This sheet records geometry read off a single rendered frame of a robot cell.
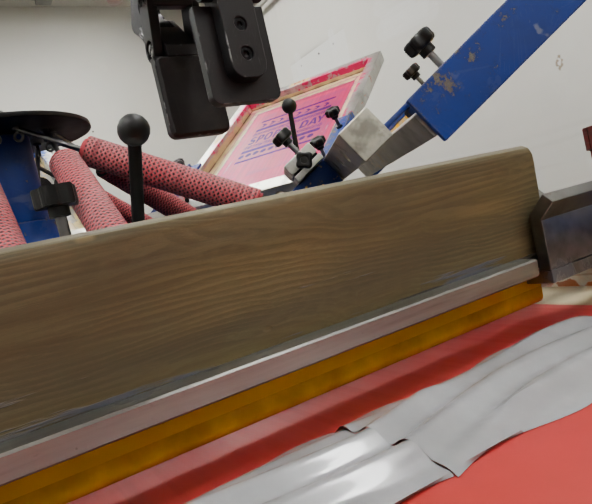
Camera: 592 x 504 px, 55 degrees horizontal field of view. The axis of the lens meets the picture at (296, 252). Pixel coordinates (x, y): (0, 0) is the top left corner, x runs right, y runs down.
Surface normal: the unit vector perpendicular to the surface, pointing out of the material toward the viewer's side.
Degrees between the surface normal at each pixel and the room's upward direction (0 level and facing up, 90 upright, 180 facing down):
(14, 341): 93
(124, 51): 90
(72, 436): 93
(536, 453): 0
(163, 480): 0
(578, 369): 32
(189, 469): 0
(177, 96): 90
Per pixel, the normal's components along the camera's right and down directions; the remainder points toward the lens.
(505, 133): -0.84, 0.22
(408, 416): 0.20, -0.88
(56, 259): 0.51, -0.03
